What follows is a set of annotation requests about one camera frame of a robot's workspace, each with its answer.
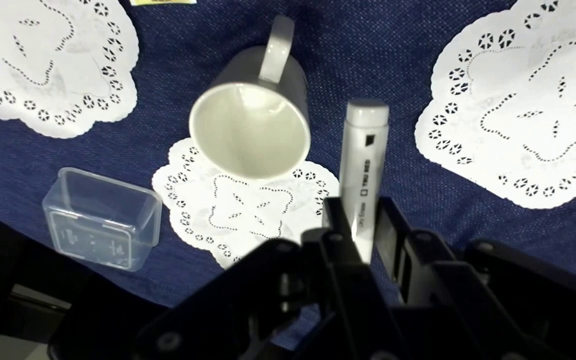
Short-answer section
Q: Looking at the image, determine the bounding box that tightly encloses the white ceramic mug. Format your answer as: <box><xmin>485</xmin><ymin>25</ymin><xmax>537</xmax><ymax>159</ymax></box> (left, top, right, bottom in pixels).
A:
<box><xmin>187</xmin><ymin>15</ymin><xmax>314</xmax><ymax>184</ymax></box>

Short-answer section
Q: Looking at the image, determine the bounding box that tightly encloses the white paper lace doily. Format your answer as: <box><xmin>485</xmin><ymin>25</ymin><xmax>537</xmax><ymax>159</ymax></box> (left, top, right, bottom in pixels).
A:
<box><xmin>151</xmin><ymin>137</ymin><xmax>343</xmax><ymax>270</ymax></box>
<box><xmin>0</xmin><ymin>0</ymin><xmax>143</xmax><ymax>140</ymax></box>
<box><xmin>412</xmin><ymin>0</ymin><xmax>576</xmax><ymax>212</ymax></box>

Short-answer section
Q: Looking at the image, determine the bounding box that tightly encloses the clear plastic container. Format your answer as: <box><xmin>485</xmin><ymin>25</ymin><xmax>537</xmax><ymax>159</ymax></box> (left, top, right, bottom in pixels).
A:
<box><xmin>42</xmin><ymin>166</ymin><xmax>164</xmax><ymax>274</ymax></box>

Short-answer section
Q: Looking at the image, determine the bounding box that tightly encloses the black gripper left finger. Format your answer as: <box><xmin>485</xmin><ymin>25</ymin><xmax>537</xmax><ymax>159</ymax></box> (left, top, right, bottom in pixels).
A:
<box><xmin>135</xmin><ymin>197</ymin><xmax>404</xmax><ymax>360</ymax></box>

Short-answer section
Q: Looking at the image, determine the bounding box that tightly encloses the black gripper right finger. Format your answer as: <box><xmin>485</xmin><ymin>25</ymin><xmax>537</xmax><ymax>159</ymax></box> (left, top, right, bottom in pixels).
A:
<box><xmin>375</xmin><ymin>197</ymin><xmax>576</xmax><ymax>360</ymax></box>

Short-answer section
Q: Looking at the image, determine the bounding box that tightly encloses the white marker pen black cap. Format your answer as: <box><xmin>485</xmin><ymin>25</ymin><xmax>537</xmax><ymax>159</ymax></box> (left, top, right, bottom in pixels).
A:
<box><xmin>339</xmin><ymin>99</ymin><xmax>392</xmax><ymax>266</ymax></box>

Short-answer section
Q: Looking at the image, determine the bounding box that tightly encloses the dark blue denim tablecloth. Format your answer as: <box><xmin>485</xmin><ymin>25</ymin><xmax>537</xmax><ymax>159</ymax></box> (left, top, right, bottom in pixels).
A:
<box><xmin>0</xmin><ymin>0</ymin><xmax>576</xmax><ymax>308</ymax></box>

